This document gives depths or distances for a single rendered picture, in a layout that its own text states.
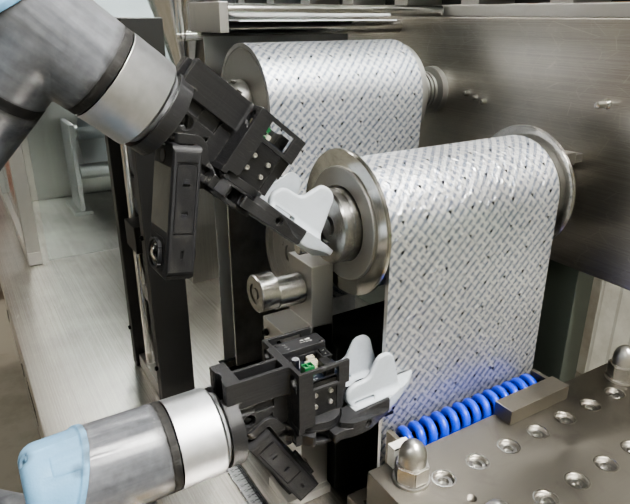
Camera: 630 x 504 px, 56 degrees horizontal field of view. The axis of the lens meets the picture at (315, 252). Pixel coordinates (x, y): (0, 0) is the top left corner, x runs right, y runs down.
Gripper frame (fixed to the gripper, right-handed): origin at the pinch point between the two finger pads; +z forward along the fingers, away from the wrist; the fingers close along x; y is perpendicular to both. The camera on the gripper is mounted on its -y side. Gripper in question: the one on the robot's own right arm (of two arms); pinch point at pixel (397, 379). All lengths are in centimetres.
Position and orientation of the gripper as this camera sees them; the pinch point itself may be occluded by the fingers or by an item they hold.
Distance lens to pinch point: 64.1
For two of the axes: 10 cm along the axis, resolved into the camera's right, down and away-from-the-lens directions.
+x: -5.2, -3.2, 7.9
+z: 8.6, -1.9, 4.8
